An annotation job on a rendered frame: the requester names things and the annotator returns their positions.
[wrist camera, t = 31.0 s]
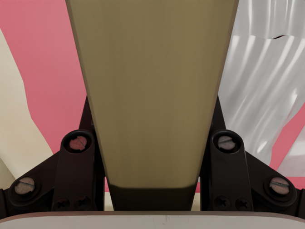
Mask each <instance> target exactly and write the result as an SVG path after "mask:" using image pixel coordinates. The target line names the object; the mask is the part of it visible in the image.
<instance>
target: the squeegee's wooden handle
mask: <svg viewBox="0 0 305 229"><path fill-rule="evenodd" d="M65 2H66V6H67V10H68V15H69V20H70V24H71V28H72V32H73V36H74V41H75V45H76V50H77V53H78V58H79V63H80V67H81V71H82V75H83V80H84V85H85V88H86V93H87V97H88V101H89V106H90V110H91V114H92V118H93V124H94V128H95V132H96V136H97V140H98V145H99V149H100V154H101V157H102V162H103V167H104V171H105V175H106V179H107V183H108V188H109V192H110V197H111V201H112V205H113V210H114V211H191V209H192V204H193V200H194V195H195V192H196V187H197V182H198V178H199V174H200V170H201V165H202V160H203V156H204V152H205V148H206V144H207V138H208V135H209V130H210V126H211V122H212V117H213V113H214V108H215V105H216V99H217V95H218V91H219V87H220V83H221V78H222V73H223V69H224V65H225V61H226V56H227V52H228V48H229V43H230V39H231V34H232V30H233V26H234V22H235V17H236V12H237V8H238V4H239V0H65Z"/></svg>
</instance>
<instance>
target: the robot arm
mask: <svg viewBox="0 0 305 229"><path fill-rule="evenodd" d="M105 177H106V175H105V171H104V167H103V162H102V157H101V154H100V149H99V145H98V140H97V136H96V132H95V128H94V124H93V118H92V114H91V110H90V106H89V101H88V97H87V95H86V99H85V103H84V108H83V112H82V116H81V120H80V124H79V129H77V130H73V131H71V132H69V133H68V134H66V135H65V136H64V137H63V139H62V141H61V145H60V151H58V152H57V153H55V154H54V155H52V156H50V157H49V158H48V159H46V160H45V161H43V162H42V163H40V164H39V165H37V166H35V167H34V168H33V169H31V170H29V171H28V172H26V173H25V174H23V175H22V176H20V177H19V178H18V179H16V180H15V181H14V182H13V183H12V185H11V186H10V187H9V188H8V189H5V190H3V189H0V229H305V189H302V190H300V189H297V188H295V186H294V185H293V184H292V182H291V181H289V180H288V179H287V178H286V177H285V176H283V175H281V174H280V173H278V172H277V171H275V170H274V169H272V168H271V167H269V166H268V165H266V164H265V163H263V162H262V161H260V160H259V159H257V158H256V157H254V156H253V155H251V154H250V153H248V152H247V151H245V147H244V142H243V139H242V138H241V136H240V135H239V134H237V133H236V132H234V131H231V130H228V129H226V125H225V121H224V117H223V113H222V109H221V104H220V100H219V96H218V95H217V99H216V105H215V108H214V113H213V117H212V122H211V126H210V130H209V135H208V138H207V144H206V148H205V152H204V156H203V160H202V165H201V170H200V174H199V177H200V211H104V203H105Z"/></svg>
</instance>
